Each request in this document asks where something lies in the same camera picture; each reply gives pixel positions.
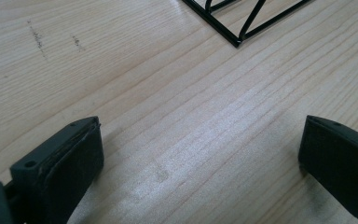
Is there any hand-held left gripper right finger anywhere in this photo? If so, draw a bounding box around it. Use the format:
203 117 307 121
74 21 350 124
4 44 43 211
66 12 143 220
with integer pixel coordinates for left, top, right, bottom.
297 114 358 224

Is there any black wire rack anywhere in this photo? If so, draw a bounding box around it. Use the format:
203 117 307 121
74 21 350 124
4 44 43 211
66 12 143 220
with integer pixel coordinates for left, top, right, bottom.
181 0 312 49

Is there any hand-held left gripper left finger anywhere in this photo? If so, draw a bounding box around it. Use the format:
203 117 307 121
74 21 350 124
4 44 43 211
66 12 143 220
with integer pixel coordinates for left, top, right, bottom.
9 116 105 224

